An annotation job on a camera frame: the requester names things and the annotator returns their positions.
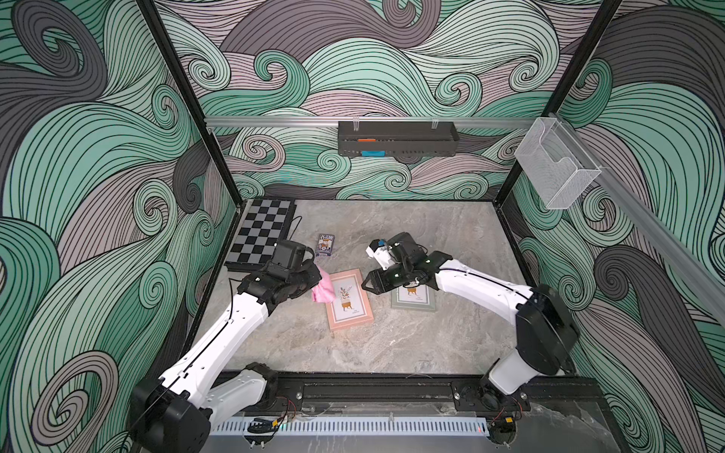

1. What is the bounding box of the clear acrylic wall holder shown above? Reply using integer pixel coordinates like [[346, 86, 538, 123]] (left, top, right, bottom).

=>
[[515, 116, 602, 211]]

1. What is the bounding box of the playing card box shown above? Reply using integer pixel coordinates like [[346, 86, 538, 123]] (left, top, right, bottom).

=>
[[315, 233, 335, 257]]

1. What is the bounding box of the pink picture frame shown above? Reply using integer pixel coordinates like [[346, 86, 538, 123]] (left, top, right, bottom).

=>
[[327, 269, 374, 331]]

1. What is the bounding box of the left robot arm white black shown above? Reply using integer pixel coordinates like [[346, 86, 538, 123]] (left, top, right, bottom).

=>
[[126, 240, 322, 452]]

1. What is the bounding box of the aluminium back rail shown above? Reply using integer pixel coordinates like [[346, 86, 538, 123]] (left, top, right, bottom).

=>
[[205, 115, 536, 129]]

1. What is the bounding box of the pink cloth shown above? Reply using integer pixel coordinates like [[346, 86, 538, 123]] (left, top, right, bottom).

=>
[[312, 267, 335, 304]]

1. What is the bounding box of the green picture frame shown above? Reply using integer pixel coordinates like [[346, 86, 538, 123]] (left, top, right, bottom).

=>
[[391, 285, 436, 311]]

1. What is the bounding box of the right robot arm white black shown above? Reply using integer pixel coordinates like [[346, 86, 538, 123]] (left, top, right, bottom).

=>
[[362, 232, 581, 396]]

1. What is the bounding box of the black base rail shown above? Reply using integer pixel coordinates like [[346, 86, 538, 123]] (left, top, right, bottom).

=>
[[272, 372, 603, 413]]

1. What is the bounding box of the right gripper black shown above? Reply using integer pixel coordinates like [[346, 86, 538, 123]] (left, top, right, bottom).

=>
[[364, 262, 415, 292]]

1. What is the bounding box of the white slotted cable duct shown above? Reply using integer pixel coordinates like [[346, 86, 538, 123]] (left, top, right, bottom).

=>
[[208, 416, 491, 438]]

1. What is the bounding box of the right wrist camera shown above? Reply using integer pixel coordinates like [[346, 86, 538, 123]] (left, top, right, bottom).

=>
[[366, 239, 398, 270]]

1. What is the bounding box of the black grey chessboard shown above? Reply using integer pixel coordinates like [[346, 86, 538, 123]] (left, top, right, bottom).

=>
[[225, 199, 296, 273]]

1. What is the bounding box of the black wall shelf tray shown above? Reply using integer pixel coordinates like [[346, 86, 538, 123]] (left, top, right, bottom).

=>
[[337, 122, 460, 162]]

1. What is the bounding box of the aluminium rail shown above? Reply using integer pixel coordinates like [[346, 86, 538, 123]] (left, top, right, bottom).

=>
[[205, 115, 536, 129], [549, 113, 724, 324]]

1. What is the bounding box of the aluminium right side rail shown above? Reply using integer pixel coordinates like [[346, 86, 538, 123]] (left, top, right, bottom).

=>
[[549, 113, 724, 324]]

